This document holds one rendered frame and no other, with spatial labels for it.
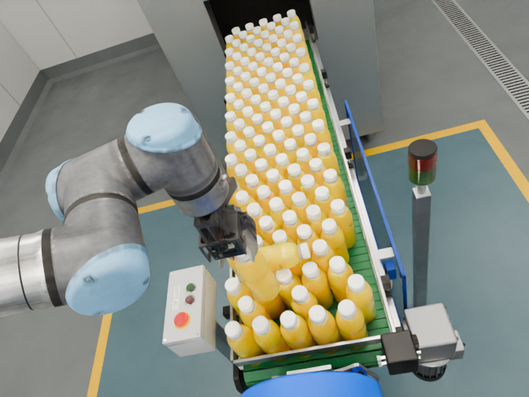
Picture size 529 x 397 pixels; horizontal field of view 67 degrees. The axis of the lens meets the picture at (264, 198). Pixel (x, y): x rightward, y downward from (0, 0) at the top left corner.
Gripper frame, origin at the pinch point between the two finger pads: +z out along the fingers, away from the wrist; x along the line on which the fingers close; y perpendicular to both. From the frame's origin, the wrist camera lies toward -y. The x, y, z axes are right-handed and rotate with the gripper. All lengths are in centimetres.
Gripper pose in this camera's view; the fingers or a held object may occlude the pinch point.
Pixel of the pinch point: (242, 250)
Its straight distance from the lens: 82.9
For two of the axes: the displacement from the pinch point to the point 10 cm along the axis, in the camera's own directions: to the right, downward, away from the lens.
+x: 9.6, -2.2, -1.6
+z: 2.7, 6.2, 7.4
